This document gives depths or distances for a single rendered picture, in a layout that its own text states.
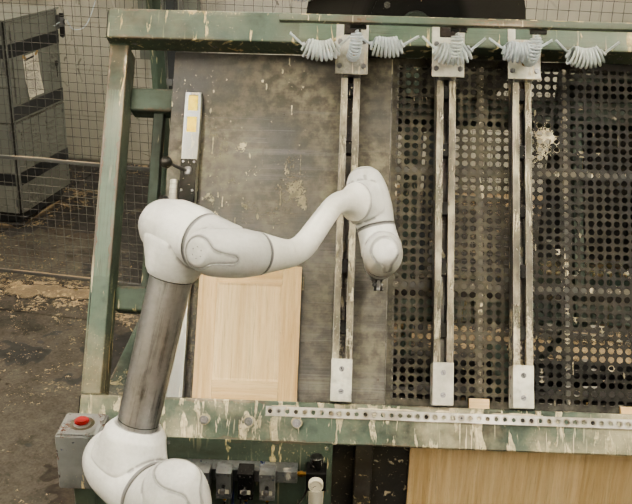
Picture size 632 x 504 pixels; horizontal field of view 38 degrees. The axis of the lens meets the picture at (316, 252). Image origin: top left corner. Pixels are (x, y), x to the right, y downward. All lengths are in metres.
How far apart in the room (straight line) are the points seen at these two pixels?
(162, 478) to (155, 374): 0.24
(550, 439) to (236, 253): 1.24
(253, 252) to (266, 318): 0.83
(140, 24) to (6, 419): 2.20
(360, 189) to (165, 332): 0.64
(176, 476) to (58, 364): 2.88
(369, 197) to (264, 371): 0.70
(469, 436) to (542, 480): 0.47
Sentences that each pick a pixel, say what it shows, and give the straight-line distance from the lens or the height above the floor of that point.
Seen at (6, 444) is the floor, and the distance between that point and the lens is 4.39.
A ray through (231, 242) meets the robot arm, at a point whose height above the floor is 1.61.
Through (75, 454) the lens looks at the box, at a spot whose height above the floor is 0.87.
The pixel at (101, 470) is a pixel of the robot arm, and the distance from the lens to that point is 2.31.
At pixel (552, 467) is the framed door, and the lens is 3.17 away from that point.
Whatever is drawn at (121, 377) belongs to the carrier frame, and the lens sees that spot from 3.17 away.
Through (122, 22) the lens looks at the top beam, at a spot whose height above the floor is 1.90.
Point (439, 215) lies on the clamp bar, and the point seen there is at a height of 1.40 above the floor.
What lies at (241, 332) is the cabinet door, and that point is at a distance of 2.83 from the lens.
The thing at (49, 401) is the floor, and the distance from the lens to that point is 4.67.
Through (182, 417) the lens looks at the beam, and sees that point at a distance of 2.80.
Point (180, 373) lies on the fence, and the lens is 2.82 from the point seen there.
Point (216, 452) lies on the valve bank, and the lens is 2.81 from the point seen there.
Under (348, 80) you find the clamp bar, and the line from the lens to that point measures 2.98.
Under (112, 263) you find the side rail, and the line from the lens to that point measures 2.91.
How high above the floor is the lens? 2.32
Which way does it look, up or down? 22 degrees down
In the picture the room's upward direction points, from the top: 1 degrees clockwise
